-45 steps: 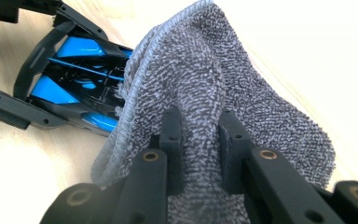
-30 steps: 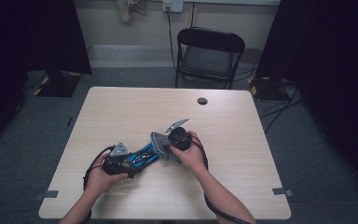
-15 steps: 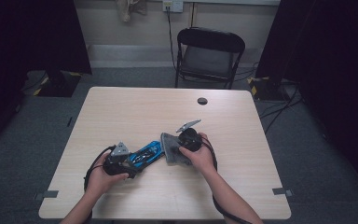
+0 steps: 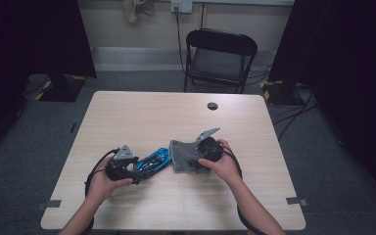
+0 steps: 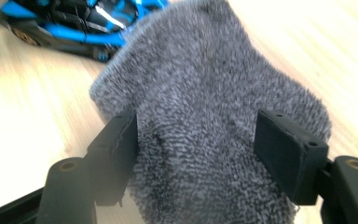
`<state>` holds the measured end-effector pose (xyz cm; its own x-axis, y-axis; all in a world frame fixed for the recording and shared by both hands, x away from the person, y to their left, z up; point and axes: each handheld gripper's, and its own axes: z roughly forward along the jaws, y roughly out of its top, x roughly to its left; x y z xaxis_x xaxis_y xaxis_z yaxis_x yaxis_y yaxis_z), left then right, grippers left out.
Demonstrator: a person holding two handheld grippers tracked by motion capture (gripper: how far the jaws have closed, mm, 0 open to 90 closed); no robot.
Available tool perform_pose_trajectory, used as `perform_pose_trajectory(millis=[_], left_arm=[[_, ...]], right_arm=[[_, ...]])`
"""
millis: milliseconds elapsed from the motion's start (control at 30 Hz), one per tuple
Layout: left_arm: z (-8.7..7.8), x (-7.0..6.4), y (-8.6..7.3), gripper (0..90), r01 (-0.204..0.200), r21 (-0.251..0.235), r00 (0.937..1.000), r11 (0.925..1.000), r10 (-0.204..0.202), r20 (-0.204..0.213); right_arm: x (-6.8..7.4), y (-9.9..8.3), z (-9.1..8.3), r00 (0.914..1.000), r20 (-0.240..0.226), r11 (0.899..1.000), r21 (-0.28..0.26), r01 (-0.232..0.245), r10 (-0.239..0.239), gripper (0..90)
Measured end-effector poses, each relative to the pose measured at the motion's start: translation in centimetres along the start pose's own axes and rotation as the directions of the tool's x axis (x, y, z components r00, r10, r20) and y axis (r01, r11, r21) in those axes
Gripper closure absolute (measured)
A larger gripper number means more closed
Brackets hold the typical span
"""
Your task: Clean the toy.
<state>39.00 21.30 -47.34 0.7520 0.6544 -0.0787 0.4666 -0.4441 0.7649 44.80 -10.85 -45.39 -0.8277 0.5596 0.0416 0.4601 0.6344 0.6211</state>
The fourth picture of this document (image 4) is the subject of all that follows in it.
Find white wall socket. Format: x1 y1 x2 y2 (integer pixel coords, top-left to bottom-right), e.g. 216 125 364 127
170 0 194 14

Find beige hanging bag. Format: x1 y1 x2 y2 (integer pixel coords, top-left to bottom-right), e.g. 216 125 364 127
121 0 156 24

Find black power cable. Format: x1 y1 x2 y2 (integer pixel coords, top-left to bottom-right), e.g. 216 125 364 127
174 6 188 75

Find thin dark wall cable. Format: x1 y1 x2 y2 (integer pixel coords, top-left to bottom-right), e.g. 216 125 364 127
199 2 208 29

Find grey tape strip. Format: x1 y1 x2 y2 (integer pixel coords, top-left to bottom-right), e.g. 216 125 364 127
35 199 63 211
286 196 308 207

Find black curtain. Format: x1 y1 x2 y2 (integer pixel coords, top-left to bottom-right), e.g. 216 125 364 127
267 0 376 210
0 0 98 165

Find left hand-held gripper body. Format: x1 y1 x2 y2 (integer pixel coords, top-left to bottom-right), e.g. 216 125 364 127
105 144 138 182

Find black floor cables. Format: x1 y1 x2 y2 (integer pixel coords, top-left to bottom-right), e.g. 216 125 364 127
272 87 319 141

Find black folding chair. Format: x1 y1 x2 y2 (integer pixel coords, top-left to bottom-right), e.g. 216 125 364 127
183 27 259 95

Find grey terry towel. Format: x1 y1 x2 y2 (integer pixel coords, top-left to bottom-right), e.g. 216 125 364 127
168 139 211 174

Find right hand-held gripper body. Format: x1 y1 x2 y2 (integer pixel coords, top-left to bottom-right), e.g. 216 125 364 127
194 126 224 162

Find person's right hand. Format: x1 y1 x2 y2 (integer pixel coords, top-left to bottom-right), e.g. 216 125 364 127
198 139 243 187

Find person's left hand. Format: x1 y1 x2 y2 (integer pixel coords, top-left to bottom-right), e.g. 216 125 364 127
86 158 133 205

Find black stand base yellow tape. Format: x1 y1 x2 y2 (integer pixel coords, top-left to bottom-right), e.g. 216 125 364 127
38 72 86 103
259 79 305 107

